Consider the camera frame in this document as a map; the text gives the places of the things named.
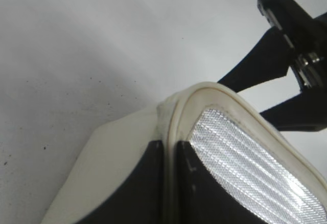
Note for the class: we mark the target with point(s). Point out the cream bag with silver window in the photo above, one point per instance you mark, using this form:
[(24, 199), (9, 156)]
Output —
[(245, 154)]

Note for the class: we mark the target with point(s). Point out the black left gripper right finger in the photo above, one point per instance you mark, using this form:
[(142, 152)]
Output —
[(201, 198)]

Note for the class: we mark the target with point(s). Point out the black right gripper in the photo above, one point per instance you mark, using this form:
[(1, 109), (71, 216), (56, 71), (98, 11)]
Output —
[(294, 41)]

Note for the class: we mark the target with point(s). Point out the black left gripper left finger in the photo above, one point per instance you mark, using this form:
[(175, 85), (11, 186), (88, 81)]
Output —
[(139, 198)]

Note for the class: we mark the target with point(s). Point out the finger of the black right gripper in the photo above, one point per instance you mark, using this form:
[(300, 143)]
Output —
[(304, 112)]

